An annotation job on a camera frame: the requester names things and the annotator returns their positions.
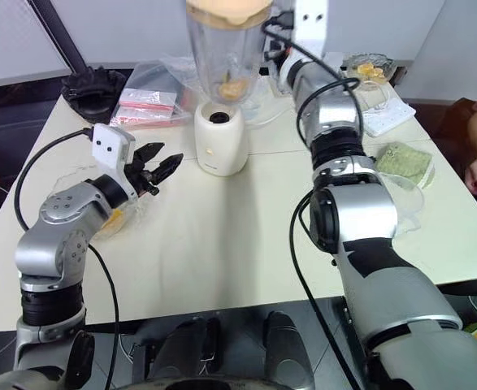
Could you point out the cream blender jar lid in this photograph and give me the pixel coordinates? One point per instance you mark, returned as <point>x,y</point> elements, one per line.
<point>226,10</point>

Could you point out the white blender base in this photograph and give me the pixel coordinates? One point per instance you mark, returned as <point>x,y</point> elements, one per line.
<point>219,142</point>

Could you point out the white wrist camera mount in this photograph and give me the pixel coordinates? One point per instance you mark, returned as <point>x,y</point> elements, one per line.
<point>110,146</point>
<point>310,30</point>

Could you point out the person's dark clothed body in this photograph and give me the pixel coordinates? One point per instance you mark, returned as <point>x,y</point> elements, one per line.
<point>453,130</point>

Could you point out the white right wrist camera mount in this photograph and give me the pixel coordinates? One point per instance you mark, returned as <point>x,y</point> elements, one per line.
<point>310,30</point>

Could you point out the orange fruit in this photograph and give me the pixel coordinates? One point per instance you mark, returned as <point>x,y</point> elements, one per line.
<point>370,71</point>

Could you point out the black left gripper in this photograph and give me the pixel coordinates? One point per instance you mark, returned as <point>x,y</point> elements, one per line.
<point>144,180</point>

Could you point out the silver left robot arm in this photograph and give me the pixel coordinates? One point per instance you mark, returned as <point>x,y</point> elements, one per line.
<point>55,243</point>

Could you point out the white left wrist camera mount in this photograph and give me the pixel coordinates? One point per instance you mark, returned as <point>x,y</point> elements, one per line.
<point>110,146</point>

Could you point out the black slanted post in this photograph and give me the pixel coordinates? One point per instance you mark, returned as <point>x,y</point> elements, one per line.
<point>57,32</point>

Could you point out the clear scalloped glass dish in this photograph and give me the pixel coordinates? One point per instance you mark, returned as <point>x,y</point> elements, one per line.
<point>140,209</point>

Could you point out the crumpled clear plastic bag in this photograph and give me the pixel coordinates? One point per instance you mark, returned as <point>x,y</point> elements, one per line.
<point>177,71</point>

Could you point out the orange segment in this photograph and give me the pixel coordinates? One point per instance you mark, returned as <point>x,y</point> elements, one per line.
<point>226,92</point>
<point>241,86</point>

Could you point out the white power strip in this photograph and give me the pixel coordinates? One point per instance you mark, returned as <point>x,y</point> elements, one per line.
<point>392,115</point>

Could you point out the clear glass bowl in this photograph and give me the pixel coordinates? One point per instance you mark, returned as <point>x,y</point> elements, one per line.
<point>386,65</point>

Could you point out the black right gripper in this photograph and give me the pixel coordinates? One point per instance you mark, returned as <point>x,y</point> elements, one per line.
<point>278,50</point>

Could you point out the clear red-striped zip bag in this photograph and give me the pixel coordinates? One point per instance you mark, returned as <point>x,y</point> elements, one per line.
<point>144,115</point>
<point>148,79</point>

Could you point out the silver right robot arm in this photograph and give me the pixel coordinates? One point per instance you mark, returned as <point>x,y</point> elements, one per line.
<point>356,219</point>

